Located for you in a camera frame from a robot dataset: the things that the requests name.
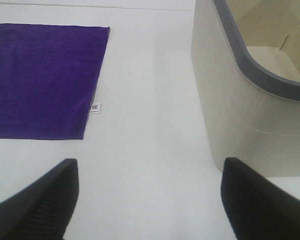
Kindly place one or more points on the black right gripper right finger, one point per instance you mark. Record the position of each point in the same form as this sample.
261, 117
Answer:
256, 208

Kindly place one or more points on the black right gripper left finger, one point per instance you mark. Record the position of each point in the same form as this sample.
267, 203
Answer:
42, 210

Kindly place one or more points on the purple towel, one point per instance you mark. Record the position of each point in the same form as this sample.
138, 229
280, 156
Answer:
48, 79

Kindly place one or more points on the beige fabric storage bin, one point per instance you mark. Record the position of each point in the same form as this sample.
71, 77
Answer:
246, 61

